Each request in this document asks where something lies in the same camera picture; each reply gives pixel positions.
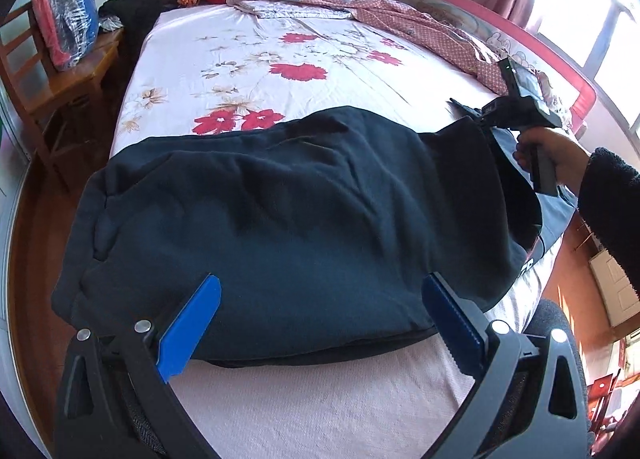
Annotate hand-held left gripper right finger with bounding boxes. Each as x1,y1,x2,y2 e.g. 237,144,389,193
421,271,592,459

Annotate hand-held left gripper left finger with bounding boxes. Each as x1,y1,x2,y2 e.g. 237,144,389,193
54,274,223,459

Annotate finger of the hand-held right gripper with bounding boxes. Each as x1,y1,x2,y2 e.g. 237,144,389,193
449,98,485,126

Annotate dark navy pants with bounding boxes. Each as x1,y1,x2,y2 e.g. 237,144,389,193
51,106,580,369

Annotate person's right forearm dark sleeve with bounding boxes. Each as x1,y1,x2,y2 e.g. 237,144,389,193
576,147,640,298

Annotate person's right hand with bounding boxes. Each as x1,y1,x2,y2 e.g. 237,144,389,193
512,127,593,200

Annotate pink dotted quilt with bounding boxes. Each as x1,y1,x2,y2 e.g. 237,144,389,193
210,0,574,130

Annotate floral white bed sheet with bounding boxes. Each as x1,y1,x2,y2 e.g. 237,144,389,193
108,0,582,459

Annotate wooden chair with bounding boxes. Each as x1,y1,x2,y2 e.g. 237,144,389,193
0,2,126,192

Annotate black clothes pile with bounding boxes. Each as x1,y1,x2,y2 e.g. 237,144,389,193
98,0,182,90

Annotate plastic bag of clothes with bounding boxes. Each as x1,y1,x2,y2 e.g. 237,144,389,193
32,0,101,72

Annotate pink bed guard rail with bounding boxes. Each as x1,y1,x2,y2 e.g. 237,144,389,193
388,0,598,134

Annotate window frame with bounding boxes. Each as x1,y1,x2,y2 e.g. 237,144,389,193
520,0,640,136

